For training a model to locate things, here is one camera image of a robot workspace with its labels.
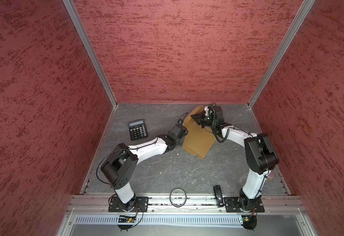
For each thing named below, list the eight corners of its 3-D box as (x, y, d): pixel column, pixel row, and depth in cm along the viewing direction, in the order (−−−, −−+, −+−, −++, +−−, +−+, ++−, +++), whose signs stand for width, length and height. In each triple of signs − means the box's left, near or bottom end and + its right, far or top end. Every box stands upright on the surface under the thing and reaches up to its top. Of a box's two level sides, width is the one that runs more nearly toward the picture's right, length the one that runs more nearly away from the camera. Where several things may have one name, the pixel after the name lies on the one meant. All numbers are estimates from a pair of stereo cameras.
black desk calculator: (131, 141, 99) (130, 139, 98) (128, 123, 109) (127, 122, 107) (148, 136, 102) (147, 135, 100) (144, 119, 112) (143, 118, 110)
